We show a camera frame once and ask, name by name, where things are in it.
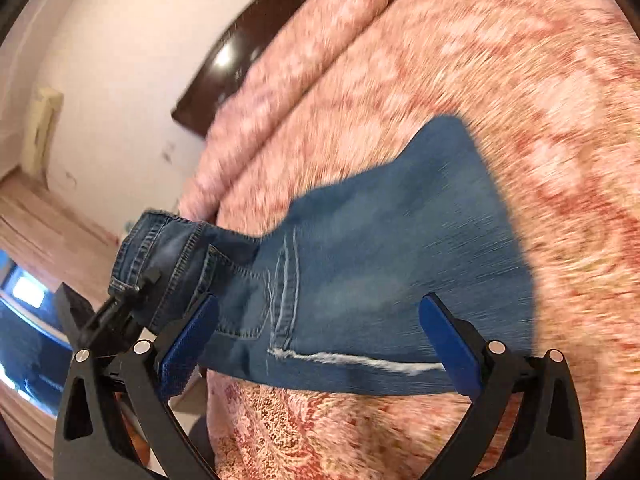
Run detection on blue denim jeans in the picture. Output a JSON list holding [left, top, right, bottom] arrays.
[[108, 116, 534, 396]]

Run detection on window with blue light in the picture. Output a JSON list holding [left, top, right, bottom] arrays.
[[1, 254, 72, 417]]

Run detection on beige curtain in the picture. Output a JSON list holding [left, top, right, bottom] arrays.
[[21, 87, 64, 181]]

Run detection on dark wooden headboard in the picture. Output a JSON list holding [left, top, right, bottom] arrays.
[[171, 0, 306, 138]]

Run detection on pink floral duvet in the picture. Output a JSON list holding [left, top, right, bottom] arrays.
[[177, 0, 417, 224]]

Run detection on red paisley bedspread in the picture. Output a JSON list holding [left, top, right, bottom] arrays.
[[204, 0, 640, 480]]

